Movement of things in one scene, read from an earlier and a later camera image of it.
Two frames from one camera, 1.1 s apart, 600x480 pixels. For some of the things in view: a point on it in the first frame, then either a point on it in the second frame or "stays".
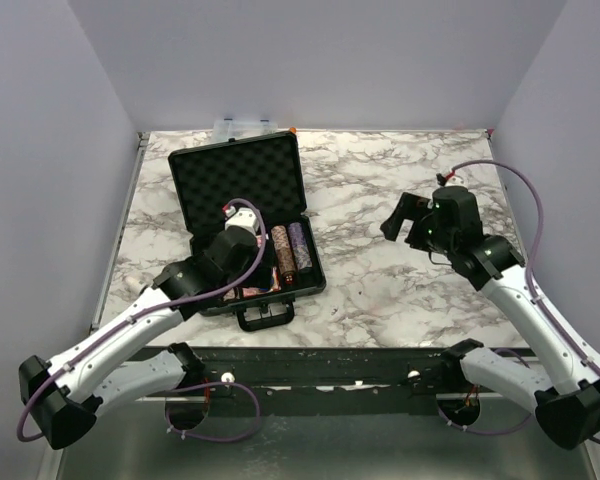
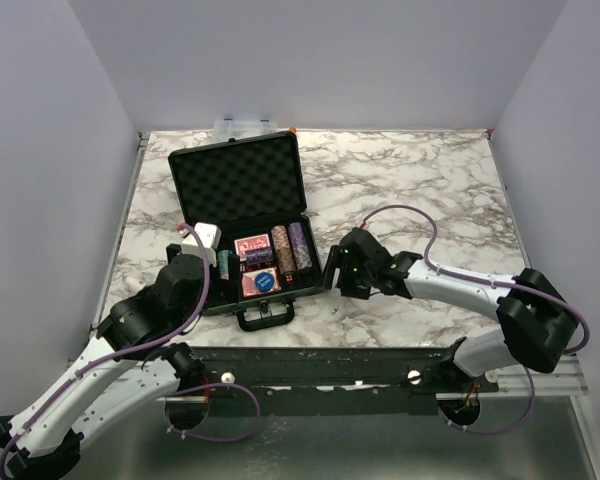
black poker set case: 264,168 stays
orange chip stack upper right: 284,249 stays
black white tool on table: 135,285 stays
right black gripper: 413,207 -> 338,257
